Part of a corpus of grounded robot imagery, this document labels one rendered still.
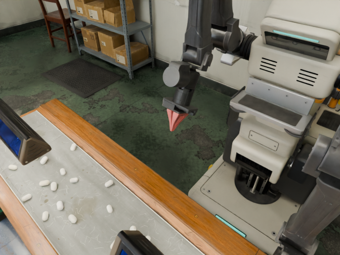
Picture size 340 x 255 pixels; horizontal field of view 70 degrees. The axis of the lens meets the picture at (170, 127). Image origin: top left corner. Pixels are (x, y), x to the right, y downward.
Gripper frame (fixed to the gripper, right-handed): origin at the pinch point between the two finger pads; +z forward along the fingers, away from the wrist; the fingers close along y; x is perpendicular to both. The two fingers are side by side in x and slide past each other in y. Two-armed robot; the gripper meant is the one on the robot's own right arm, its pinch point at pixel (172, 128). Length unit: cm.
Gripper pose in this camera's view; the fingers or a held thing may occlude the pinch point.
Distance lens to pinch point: 80.6
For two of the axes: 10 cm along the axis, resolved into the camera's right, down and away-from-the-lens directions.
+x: 5.7, -1.1, 8.1
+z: -2.9, 9.0, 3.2
